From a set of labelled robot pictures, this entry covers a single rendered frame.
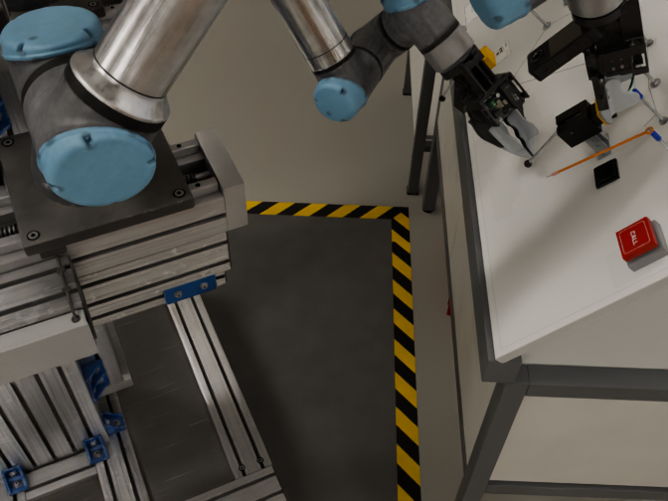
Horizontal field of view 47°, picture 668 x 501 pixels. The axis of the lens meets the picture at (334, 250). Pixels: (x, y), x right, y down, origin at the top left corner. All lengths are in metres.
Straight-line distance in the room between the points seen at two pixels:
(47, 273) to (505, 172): 0.81
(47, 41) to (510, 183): 0.84
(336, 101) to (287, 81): 1.97
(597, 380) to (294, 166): 1.67
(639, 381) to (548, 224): 0.30
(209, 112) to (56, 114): 2.18
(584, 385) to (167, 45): 0.88
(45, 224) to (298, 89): 2.15
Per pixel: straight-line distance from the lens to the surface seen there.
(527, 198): 1.38
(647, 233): 1.15
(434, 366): 2.27
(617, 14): 1.13
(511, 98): 1.27
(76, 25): 0.96
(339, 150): 2.84
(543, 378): 1.34
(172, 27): 0.80
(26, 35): 0.96
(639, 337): 1.45
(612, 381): 1.37
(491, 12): 1.02
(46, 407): 1.75
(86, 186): 0.86
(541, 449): 1.55
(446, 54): 1.25
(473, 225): 1.43
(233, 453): 1.87
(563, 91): 1.49
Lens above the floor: 1.90
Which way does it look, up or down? 49 degrees down
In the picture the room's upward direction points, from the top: 2 degrees clockwise
